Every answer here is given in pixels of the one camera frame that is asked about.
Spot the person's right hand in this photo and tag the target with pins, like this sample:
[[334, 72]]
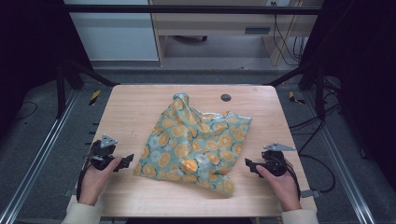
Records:
[[285, 189]]

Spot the white cabinet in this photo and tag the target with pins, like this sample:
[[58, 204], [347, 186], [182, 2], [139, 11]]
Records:
[[115, 37]]

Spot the grey table edge bracket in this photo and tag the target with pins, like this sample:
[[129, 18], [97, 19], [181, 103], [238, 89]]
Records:
[[309, 193], [69, 192]]

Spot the person's left hand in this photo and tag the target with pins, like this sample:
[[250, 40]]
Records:
[[93, 183]]

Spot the black metal stand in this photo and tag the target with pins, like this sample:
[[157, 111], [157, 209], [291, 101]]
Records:
[[60, 90], [319, 93]]

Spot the aluminium floor rail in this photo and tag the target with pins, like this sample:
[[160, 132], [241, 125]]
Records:
[[339, 158], [40, 152]]

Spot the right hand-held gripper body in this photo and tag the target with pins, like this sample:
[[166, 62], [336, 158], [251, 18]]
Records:
[[274, 161]]

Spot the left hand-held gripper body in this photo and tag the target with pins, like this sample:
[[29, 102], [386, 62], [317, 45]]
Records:
[[102, 152]]

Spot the orange print cloth bag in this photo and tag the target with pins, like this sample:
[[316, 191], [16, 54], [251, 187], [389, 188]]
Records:
[[193, 143]]

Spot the light wooden desk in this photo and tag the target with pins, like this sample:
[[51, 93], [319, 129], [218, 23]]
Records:
[[214, 23]]

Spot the black horizontal frame bar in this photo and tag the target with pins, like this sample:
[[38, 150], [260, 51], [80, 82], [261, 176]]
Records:
[[186, 9]]

